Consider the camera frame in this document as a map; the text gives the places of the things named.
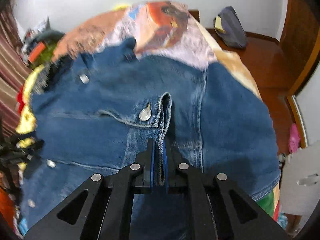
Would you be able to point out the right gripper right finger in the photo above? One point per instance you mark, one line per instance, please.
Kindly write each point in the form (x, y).
(216, 208)

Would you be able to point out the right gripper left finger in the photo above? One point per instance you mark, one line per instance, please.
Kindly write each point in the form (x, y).
(101, 207)

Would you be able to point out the blue denim jacket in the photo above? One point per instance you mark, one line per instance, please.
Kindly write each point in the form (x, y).
(94, 115)

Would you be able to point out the yellow printed garment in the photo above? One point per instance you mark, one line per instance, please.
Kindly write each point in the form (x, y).
(27, 122)

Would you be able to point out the green blanket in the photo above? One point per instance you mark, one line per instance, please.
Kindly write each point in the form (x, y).
(267, 203)

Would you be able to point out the red garment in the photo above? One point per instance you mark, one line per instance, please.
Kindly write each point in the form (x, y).
(20, 101)

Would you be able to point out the white cabinet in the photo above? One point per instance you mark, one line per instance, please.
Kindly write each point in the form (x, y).
(299, 190)

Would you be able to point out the striped brown curtain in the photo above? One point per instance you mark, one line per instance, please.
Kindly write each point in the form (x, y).
(13, 70)

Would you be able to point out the pink slipper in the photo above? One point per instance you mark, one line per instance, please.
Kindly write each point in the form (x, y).
(294, 139)

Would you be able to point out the cluttered bedside pile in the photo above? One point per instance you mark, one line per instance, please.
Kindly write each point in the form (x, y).
(39, 43)

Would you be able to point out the beige blanket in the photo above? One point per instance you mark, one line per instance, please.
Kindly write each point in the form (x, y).
(232, 62)

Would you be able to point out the dark grey floor bag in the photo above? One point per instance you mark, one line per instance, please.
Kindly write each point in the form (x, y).
(228, 27)

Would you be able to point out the newspaper print bed sheet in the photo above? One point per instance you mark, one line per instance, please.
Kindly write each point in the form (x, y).
(230, 128)

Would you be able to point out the wooden door frame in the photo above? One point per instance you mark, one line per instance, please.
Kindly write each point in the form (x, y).
(300, 43)

